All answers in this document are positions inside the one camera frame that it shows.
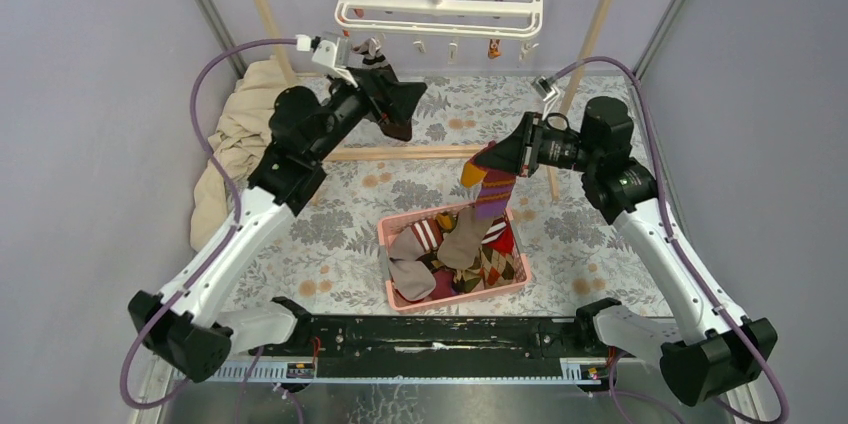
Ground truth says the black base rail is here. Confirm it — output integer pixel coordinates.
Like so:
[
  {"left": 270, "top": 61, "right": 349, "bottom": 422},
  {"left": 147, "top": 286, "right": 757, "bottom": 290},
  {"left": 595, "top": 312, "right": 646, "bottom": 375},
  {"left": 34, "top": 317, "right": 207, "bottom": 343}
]
[{"left": 262, "top": 314, "right": 611, "bottom": 390}]

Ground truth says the dark brown sock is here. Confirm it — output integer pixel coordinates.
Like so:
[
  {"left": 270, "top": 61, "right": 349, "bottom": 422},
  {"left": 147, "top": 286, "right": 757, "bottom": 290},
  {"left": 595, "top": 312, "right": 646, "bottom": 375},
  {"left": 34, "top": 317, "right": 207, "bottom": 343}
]
[{"left": 351, "top": 38, "right": 427, "bottom": 142}]

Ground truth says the beige cloth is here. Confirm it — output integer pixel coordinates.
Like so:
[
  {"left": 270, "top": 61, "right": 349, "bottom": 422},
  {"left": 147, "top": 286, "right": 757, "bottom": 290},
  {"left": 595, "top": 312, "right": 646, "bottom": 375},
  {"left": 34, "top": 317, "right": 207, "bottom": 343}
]
[{"left": 189, "top": 59, "right": 289, "bottom": 251}]

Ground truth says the cream patterned sock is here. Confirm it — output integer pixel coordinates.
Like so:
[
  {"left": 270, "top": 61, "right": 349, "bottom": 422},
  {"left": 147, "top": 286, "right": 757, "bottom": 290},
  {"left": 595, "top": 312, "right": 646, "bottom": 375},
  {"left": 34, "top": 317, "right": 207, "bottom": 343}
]
[{"left": 453, "top": 246, "right": 526, "bottom": 294}]

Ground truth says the magenta yellow sock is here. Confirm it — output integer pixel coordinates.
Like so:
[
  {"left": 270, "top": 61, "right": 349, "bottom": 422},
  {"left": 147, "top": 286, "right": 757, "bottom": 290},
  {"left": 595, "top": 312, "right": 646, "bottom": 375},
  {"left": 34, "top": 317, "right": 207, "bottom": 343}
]
[
  {"left": 429, "top": 270, "right": 457, "bottom": 300},
  {"left": 460, "top": 155, "right": 516, "bottom": 219}
]

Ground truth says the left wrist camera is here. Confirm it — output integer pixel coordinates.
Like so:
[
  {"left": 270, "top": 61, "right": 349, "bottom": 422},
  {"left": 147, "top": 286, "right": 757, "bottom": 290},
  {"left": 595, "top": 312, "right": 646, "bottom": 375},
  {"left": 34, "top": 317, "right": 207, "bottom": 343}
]
[{"left": 295, "top": 34, "right": 358, "bottom": 88}]

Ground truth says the green striped sock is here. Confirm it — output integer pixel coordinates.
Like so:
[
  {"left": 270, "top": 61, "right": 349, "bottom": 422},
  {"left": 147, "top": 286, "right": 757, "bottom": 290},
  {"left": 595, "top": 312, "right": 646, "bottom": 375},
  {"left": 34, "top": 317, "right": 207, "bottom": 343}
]
[{"left": 434, "top": 212, "right": 458, "bottom": 233}]

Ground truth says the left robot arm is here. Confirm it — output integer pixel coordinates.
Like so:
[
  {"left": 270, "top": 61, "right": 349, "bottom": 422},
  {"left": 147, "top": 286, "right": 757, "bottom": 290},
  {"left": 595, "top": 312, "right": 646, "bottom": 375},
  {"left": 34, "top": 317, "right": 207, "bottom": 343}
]
[{"left": 128, "top": 68, "right": 428, "bottom": 383}]

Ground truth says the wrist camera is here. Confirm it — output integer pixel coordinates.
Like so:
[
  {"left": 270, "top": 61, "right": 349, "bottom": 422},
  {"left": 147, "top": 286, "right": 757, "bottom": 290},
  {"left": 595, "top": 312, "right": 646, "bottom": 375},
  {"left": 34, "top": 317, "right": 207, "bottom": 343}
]
[
  {"left": 295, "top": 34, "right": 358, "bottom": 88},
  {"left": 532, "top": 76, "right": 562, "bottom": 118}
]

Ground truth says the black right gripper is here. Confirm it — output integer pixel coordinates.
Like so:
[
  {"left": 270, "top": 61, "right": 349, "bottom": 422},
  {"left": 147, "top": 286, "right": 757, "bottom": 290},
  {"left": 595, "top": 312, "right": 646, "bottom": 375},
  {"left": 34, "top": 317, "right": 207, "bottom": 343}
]
[{"left": 475, "top": 112, "right": 599, "bottom": 177}]

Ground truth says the wooden clothes rack frame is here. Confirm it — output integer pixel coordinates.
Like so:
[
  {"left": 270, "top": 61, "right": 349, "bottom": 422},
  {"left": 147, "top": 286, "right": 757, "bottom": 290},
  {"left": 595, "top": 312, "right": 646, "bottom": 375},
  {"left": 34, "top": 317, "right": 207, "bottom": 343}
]
[{"left": 253, "top": 0, "right": 613, "bottom": 162}]

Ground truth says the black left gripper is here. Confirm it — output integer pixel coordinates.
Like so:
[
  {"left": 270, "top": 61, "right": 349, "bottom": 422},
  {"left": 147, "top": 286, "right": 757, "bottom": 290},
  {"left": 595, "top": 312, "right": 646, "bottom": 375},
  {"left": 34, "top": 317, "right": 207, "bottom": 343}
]
[{"left": 306, "top": 66, "right": 424, "bottom": 164}]

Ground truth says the white sock hanger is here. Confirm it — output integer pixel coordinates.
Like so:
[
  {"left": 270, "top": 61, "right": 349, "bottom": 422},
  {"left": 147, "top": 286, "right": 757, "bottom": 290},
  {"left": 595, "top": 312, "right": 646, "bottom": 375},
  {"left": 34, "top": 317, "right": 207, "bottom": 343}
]
[{"left": 334, "top": 0, "right": 544, "bottom": 41}]

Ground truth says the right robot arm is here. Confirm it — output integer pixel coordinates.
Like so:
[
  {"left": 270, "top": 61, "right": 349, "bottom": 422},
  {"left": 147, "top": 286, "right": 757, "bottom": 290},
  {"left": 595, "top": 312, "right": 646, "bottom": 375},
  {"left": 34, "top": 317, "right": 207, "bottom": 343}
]
[{"left": 470, "top": 97, "right": 777, "bottom": 406}]

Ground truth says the red bear sock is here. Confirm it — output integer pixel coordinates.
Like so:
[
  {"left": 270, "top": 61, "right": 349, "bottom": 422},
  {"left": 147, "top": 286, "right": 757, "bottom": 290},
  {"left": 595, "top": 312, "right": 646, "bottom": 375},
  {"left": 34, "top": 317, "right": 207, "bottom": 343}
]
[{"left": 488, "top": 226, "right": 515, "bottom": 255}]

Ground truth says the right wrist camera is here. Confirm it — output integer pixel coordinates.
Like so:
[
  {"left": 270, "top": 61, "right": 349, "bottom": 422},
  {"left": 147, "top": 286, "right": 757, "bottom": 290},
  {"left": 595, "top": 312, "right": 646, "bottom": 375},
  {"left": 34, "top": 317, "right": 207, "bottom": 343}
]
[{"left": 532, "top": 76, "right": 562, "bottom": 118}]

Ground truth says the white clothes peg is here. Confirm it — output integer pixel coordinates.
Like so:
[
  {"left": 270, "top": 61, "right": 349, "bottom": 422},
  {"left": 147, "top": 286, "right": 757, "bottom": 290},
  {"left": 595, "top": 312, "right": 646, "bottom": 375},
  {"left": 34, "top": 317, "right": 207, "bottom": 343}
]
[{"left": 519, "top": 41, "right": 539, "bottom": 62}]

